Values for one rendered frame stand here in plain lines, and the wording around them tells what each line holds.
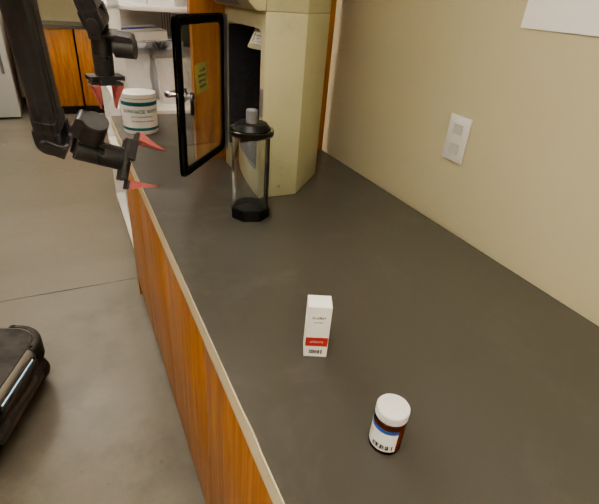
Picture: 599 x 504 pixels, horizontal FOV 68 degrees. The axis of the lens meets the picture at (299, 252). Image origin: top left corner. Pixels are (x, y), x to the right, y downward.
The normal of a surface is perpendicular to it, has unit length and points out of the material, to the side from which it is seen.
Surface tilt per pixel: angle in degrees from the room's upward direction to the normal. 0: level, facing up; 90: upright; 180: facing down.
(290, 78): 90
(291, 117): 90
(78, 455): 0
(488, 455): 0
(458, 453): 0
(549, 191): 90
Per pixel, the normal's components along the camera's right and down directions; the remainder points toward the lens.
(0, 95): 0.44, 0.47
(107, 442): 0.07, -0.86
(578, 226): -0.90, 0.16
